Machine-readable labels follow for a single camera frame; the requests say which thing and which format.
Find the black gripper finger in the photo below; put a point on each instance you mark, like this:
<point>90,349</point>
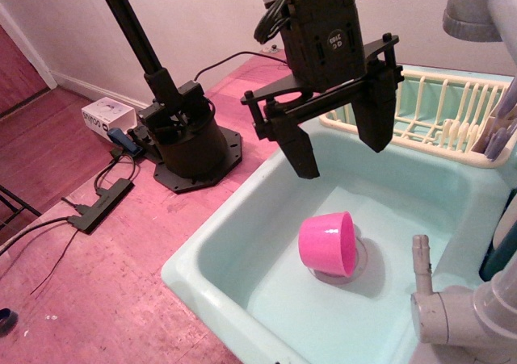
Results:
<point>374,109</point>
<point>297,148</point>

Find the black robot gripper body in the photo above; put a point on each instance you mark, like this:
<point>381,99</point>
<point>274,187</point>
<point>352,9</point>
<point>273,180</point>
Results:
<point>325,52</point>

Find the pink plastic cup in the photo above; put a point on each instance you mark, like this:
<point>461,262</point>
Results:
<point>327,243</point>

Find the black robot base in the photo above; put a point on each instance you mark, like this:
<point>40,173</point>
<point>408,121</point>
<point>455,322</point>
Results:
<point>194,151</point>

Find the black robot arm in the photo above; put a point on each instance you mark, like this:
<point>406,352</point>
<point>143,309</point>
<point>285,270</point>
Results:
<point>330,67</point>

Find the purple utensils in rack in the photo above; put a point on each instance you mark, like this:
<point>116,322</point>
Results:
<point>498,134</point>

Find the clear sink drain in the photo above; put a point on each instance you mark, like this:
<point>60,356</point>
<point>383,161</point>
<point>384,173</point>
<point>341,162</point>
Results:
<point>361,260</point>

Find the teal plastic sink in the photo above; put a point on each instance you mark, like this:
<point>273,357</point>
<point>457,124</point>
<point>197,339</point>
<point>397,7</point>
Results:
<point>378,260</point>

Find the blue clamp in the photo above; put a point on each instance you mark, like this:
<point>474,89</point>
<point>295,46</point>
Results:
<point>118,137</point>

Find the white Oculus box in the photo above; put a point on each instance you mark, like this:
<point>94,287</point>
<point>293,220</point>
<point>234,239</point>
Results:
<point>107,113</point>

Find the black USB hub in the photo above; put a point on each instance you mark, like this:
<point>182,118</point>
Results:
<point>90,217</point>

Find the white plastic faucet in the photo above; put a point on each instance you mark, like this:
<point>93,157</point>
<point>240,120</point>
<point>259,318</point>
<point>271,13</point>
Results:
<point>460,325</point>

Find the black metal stand leg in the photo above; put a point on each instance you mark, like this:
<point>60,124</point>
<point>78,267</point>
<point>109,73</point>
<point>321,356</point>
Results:
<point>15,205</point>

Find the black tape roll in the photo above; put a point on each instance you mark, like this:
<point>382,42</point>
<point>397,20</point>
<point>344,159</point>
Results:
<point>9,320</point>

